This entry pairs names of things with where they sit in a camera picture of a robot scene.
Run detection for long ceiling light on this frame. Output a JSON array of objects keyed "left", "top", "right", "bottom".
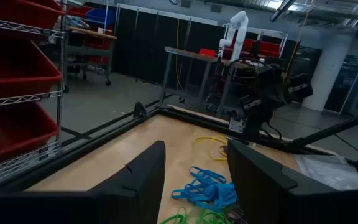
[{"left": 269, "top": 0, "right": 297, "bottom": 22}]

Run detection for red bins on shelf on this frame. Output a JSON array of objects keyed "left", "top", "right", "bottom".
[{"left": 242, "top": 37, "right": 282, "bottom": 59}]

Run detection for metal workbench with wooden top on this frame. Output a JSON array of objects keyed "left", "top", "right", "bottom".
[{"left": 159, "top": 45, "right": 254, "bottom": 113}]

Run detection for stack of clear zip bags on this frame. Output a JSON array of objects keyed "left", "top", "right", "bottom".
[{"left": 294, "top": 154, "right": 358, "bottom": 192}]

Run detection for silver metal mounting bracket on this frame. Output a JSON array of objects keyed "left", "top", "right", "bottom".
[{"left": 228, "top": 117, "right": 245, "bottom": 134}]

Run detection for white round building column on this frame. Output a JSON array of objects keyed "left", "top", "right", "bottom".
[{"left": 301, "top": 32, "right": 356, "bottom": 112}]

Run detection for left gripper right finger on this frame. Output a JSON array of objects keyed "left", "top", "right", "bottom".
[{"left": 227, "top": 139, "right": 358, "bottom": 224}]

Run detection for black partition curtain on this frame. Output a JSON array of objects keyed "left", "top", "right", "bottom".
[{"left": 112, "top": 3, "right": 301, "bottom": 91}]

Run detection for pale blue cylindrical part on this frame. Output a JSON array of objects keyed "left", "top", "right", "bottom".
[{"left": 65, "top": 14, "right": 90, "bottom": 29}]

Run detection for blue rubber bands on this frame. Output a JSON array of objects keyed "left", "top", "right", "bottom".
[{"left": 170, "top": 166, "right": 239, "bottom": 212}]

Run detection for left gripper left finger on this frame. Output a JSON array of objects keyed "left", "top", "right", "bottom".
[{"left": 0, "top": 140, "right": 167, "bottom": 224}]

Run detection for chrome wire shelf rack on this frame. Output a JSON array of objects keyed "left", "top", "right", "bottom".
[{"left": 0, "top": 0, "right": 68, "bottom": 191}]

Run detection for red bins in cart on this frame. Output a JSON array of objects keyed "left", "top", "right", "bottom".
[{"left": 85, "top": 34, "right": 113, "bottom": 65}]

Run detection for black fin-shaped bracket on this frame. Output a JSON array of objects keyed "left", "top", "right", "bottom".
[{"left": 132, "top": 101, "right": 149, "bottom": 119}]

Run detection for blue plastic bin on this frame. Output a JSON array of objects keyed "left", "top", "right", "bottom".
[{"left": 85, "top": 7, "right": 116, "bottom": 26}]

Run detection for small red bin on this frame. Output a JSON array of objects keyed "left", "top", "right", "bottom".
[{"left": 198, "top": 47, "right": 217, "bottom": 58}]

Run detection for green rubber bands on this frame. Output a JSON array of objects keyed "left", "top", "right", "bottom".
[{"left": 159, "top": 206, "right": 233, "bottom": 224}]

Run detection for yellow cable coil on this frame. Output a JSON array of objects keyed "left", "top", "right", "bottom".
[{"left": 192, "top": 134, "right": 229, "bottom": 162}]

